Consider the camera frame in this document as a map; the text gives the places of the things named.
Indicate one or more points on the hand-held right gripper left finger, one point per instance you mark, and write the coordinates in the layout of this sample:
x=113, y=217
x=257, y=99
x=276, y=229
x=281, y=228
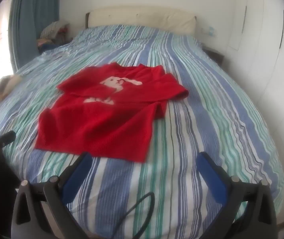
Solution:
x=78, y=176

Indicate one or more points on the white wall socket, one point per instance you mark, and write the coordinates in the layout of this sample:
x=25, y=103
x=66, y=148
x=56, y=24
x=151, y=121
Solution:
x=209, y=31

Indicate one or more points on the cream padded headboard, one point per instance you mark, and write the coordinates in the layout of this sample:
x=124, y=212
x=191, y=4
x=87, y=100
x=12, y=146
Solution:
x=142, y=17

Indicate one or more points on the red knit sweater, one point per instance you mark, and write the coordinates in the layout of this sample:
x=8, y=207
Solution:
x=102, y=119

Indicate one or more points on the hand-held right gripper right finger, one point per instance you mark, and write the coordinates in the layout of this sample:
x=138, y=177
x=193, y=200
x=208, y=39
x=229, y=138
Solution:
x=210, y=176

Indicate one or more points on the pile of pillows and clothes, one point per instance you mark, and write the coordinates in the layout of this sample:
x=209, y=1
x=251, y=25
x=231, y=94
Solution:
x=53, y=36

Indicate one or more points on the blue curtain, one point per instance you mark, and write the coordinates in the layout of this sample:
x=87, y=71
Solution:
x=32, y=15

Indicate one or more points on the beige cloth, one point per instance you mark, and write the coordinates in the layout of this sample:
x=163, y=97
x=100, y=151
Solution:
x=3, y=84

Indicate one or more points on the white wardrobe doors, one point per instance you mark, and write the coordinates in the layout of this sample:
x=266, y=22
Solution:
x=266, y=42

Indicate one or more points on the dark wooden nightstand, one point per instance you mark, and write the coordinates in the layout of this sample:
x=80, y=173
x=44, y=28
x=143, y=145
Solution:
x=215, y=54

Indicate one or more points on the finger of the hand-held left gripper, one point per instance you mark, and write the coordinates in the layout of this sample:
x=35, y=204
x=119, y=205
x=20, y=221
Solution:
x=6, y=137

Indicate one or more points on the striped bed cover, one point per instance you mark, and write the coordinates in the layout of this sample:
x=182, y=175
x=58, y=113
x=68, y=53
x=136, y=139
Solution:
x=186, y=119

